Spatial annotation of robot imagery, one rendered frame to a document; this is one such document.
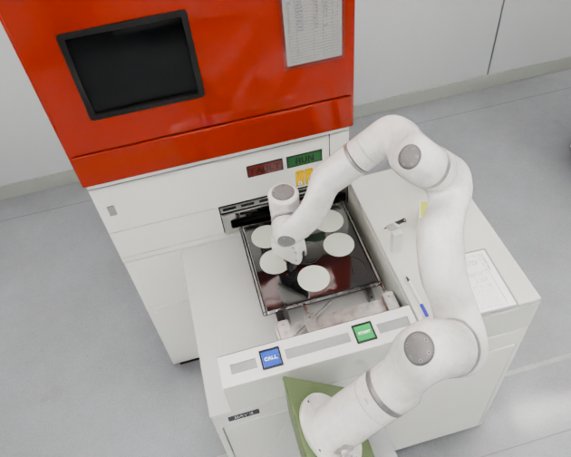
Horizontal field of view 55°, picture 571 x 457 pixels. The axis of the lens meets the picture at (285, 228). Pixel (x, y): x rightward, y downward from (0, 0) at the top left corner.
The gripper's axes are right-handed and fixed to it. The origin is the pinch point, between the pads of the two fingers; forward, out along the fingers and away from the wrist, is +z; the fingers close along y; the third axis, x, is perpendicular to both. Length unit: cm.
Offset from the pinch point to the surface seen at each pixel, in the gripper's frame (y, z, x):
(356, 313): 24.4, 4.6, -2.4
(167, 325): -52, 54, -19
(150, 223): -46.4, -5.0, -12.7
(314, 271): 6.4, 2.6, 2.8
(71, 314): -123, 93, -28
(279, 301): 3.5, 2.7, -11.8
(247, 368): 10.8, -2.9, -36.3
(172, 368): -59, 93, -22
